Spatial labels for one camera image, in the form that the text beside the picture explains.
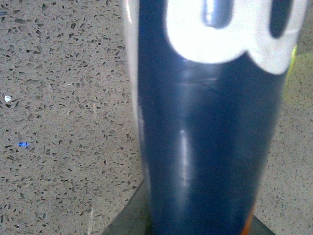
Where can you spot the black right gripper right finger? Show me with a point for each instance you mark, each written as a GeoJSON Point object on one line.
{"type": "Point", "coordinates": [258, 228]}

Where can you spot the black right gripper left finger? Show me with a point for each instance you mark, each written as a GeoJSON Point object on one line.
{"type": "Point", "coordinates": [135, 218]}

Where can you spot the Wilson tennis ball can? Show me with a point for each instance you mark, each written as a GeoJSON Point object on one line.
{"type": "Point", "coordinates": [207, 82]}

